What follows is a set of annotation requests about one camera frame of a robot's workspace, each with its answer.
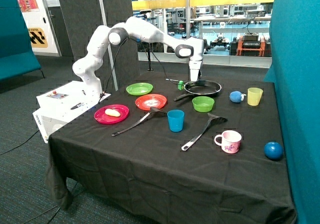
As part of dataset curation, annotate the black spatula left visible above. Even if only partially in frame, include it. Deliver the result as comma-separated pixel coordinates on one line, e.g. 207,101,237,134
111,107,167,137

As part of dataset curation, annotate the orange plastic plate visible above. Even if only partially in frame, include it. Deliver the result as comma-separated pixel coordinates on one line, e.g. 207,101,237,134
135,94,167,111

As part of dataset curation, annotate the teal partition right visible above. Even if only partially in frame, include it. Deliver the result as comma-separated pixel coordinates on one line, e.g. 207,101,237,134
265,0,320,224

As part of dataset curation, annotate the black slotted spatula right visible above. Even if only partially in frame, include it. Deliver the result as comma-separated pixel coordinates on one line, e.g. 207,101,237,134
181,113,228,151

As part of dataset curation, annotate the yellow black hazard sign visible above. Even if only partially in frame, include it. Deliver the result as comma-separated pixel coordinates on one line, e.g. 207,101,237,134
28,27,48,48

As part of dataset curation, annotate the blue plush ball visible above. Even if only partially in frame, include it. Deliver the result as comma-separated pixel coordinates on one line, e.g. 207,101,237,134
229,91,246,103

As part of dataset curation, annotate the blue rubber ball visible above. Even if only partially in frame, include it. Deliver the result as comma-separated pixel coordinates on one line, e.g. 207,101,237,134
263,142,284,161

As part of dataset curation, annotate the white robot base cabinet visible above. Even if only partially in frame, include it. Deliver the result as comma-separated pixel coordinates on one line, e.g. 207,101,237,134
33,81,110,143

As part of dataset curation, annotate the teal sofa left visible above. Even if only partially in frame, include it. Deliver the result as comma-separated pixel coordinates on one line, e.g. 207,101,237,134
0,0,42,81

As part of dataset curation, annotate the yellow toy potato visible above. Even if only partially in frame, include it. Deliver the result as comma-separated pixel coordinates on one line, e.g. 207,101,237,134
104,108,121,117

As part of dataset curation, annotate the yellow plastic cup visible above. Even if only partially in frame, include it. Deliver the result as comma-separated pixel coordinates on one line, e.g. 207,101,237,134
247,87,263,106

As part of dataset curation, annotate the pink plastic plate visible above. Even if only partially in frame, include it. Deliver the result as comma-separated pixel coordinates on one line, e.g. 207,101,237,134
94,104,130,124

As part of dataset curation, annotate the green plastic bowl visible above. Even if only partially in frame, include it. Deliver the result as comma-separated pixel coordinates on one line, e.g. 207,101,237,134
192,96,215,113

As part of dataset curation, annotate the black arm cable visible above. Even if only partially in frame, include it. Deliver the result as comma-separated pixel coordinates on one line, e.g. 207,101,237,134
97,37,191,104

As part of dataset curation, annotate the green plastic plate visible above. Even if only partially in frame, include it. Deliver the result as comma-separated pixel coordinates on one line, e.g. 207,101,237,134
126,82,153,96

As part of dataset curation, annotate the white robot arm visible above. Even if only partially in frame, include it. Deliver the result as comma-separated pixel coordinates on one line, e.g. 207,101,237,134
72,16,205,97

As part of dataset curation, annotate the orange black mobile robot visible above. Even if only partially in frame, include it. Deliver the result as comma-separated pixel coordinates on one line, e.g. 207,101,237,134
236,33,266,57

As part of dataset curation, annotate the blue plastic cup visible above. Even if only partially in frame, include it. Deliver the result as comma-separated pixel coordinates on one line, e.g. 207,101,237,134
167,109,185,132

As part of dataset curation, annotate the black tablecloth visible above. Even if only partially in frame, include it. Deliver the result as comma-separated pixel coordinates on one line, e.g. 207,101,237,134
45,72,297,224

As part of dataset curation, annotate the black frying pan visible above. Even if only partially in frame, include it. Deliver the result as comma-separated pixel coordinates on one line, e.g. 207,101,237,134
174,80,222,101

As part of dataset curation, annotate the pink white mug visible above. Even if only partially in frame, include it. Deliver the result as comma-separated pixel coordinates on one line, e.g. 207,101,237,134
214,130,242,154

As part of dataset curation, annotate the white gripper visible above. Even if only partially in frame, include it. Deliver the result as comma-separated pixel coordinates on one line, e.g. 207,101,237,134
189,60,203,82

